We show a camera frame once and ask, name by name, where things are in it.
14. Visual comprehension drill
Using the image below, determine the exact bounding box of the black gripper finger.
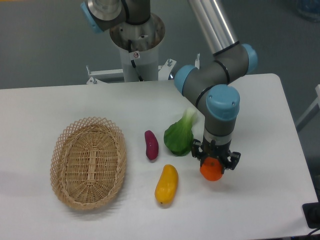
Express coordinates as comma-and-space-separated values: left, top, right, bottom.
191, 139, 207, 167
220, 151, 241, 174

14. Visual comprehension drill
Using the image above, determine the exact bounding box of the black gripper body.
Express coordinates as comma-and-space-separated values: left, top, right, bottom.
202, 133, 232, 160

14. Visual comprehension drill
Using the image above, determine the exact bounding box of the orange fruit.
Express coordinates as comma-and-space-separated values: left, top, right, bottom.
199, 157, 223, 182

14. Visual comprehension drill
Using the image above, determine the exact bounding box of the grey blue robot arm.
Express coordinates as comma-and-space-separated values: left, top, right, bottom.
80, 0, 258, 170

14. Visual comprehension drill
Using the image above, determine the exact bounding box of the green bok choy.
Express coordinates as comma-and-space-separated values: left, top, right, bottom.
163, 107, 198, 157

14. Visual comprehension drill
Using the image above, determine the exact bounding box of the purple sweet potato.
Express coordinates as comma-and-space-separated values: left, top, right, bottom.
144, 130, 159, 161

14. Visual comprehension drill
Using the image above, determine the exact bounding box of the yellow mango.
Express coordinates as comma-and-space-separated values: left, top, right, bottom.
154, 164, 179, 205

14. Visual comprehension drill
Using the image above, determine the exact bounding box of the black device at table edge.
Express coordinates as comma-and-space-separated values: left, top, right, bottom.
302, 202, 320, 229

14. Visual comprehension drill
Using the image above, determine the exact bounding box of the woven wicker basket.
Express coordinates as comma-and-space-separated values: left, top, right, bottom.
50, 117, 127, 211

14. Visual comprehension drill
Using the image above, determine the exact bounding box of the white frame at right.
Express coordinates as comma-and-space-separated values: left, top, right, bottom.
295, 84, 320, 132

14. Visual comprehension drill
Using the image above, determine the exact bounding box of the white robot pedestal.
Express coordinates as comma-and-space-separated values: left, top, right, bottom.
86, 13, 177, 84

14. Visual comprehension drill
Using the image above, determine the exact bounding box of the black cable on pedestal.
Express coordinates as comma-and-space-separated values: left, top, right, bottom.
127, 39, 144, 82

